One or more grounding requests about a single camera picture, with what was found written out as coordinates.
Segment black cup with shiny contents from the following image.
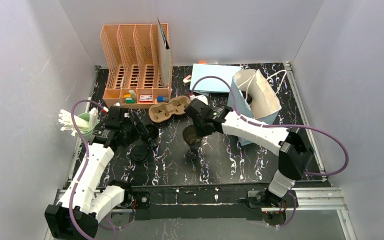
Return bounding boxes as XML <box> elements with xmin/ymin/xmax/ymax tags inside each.
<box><xmin>182</xmin><ymin>125</ymin><xmax>203</xmax><ymax>150</ymax></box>

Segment black lid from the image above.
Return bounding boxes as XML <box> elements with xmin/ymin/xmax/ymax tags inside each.
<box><xmin>129</xmin><ymin>145</ymin><xmax>150</xmax><ymax>164</ymax></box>

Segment light blue paper bag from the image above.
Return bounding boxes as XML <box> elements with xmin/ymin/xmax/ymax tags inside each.
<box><xmin>227</xmin><ymin>68</ymin><xmax>288</xmax><ymax>147</ymax></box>
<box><xmin>189</xmin><ymin>63</ymin><xmax>242</xmax><ymax>94</ymax></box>

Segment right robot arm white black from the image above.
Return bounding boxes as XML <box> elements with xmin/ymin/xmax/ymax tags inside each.
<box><xmin>184</xmin><ymin>98</ymin><xmax>315</xmax><ymax>206</ymax></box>

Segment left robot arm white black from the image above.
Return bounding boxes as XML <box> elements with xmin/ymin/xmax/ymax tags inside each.
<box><xmin>44</xmin><ymin>106</ymin><xmax>149</xmax><ymax>240</ymax></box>

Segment black cup upright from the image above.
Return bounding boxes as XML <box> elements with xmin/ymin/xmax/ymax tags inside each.
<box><xmin>144</xmin><ymin>124</ymin><xmax>160</xmax><ymax>148</ymax></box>

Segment small red white box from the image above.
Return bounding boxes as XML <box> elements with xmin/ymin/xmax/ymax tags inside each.
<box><xmin>139</xmin><ymin>94</ymin><xmax>153</xmax><ymax>103</ymax></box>

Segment blue cap small item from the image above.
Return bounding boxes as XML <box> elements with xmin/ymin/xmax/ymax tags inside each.
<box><xmin>157</xmin><ymin>96</ymin><xmax>170</xmax><ymax>103</ymax></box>

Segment green yellow small items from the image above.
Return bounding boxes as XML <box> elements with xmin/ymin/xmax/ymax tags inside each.
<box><xmin>122</xmin><ymin>89</ymin><xmax>137</xmax><ymax>104</ymax></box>

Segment green straw holder cup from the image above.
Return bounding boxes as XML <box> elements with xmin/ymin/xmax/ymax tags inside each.
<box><xmin>76</xmin><ymin>112</ymin><xmax>100</xmax><ymax>141</ymax></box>

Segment flat light blue paper bag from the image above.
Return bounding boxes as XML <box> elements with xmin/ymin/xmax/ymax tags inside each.
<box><xmin>189</xmin><ymin>63</ymin><xmax>242</xmax><ymax>94</ymax></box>

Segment orange plastic file organizer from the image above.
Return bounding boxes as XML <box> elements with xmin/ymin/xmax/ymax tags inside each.
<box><xmin>100</xmin><ymin>23</ymin><xmax>173</xmax><ymax>109</ymax></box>

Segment grey folder in organizer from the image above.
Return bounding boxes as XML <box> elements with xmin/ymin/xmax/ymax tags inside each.
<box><xmin>157</xmin><ymin>18</ymin><xmax>171</xmax><ymax>88</ymax></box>

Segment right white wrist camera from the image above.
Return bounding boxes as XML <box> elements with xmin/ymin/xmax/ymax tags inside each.
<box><xmin>189</xmin><ymin>94</ymin><xmax>209</xmax><ymax>106</ymax></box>

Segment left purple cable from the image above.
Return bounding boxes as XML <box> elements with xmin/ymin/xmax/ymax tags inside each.
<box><xmin>68</xmin><ymin>99</ymin><xmax>118</xmax><ymax>240</ymax></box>

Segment purple cable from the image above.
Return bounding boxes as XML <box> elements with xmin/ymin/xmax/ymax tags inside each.
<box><xmin>68</xmin><ymin>99</ymin><xmax>118</xmax><ymax>240</ymax></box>
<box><xmin>190</xmin><ymin>75</ymin><xmax>350</xmax><ymax>228</ymax></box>

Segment black base rail bar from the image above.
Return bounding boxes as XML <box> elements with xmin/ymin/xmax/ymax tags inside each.
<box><xmin>128</xmin><ymin>183</ymin><xmax>299</xmax><ymax>221</ymax></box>

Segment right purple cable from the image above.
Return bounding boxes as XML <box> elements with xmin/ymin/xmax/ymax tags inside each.
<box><xmin>190</xmin><ymin>75</ymin><xmax>350</xmax><ymax>228</ymax></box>

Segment aluminium frame rail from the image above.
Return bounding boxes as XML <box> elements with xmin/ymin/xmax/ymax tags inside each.
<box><xmin>44</xmin><ymin>187</ymin><xmax>359</xmax><ymax>240</ymax></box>

